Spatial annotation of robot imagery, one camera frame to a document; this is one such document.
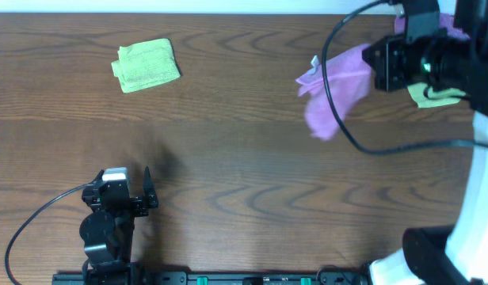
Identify pink microfiber cloth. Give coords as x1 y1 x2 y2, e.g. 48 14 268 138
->
295 44 372 141

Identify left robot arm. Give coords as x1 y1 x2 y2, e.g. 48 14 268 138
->
79 167 148 278

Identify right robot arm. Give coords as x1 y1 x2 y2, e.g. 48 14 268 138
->
142 1 472 272

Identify crumpled green cloth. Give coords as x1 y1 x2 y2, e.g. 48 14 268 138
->
407 83 466 108

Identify crumpled purple cloth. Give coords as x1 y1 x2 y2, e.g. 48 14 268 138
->
395 13 470 40

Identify folded light green cloth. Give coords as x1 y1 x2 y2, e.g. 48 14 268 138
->
111 38 181 93

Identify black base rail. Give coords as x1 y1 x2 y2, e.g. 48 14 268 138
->
51 272 371 285

